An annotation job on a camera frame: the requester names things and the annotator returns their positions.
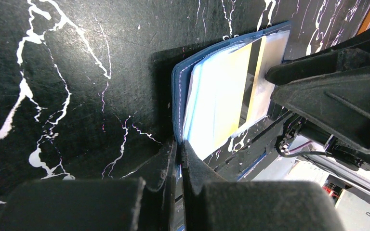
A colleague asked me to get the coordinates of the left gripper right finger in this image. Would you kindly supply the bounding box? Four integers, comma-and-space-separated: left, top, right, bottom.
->
181, 141, 344, 231

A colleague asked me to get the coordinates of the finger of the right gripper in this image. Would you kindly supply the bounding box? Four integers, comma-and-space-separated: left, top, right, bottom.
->
271, 66, 370, 153
265, 29, 370, 86

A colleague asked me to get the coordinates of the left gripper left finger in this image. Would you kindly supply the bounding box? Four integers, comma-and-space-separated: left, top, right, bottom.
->
0, 139, 176, 231

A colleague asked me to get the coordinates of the gold credit card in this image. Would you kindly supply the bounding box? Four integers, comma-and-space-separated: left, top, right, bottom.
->
212, 36, 266, 150

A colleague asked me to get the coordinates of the blue leather card holder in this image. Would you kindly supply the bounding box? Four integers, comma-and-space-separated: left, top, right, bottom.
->
172, 22, 291, 159

